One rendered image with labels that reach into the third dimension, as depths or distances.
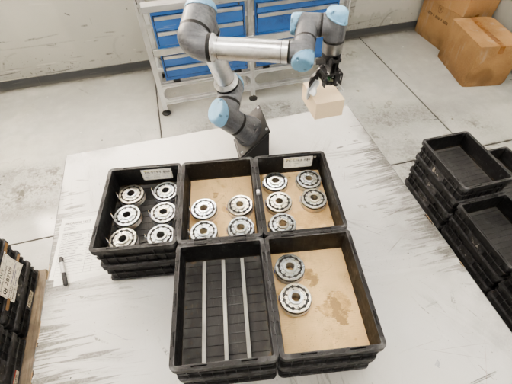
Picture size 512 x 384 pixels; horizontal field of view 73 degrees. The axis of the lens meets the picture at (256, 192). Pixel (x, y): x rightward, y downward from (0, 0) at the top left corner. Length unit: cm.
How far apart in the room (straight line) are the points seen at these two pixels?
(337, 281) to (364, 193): 56
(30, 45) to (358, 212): 347
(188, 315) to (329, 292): 47
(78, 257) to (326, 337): 102
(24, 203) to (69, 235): 137
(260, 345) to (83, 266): 80
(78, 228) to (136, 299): 46
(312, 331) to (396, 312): 36
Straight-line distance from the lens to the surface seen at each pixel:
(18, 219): 296
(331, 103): 144
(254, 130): 165
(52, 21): 400
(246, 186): 147
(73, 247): 165
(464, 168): 231
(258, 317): 118
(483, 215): 227
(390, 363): 133
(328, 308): 120
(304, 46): 122
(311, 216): 138
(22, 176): 327
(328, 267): 126
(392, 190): 172
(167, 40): 304
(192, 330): 118
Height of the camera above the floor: 193
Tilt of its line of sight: 50 degrees down
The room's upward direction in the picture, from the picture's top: 2 degrees counter-clockwise
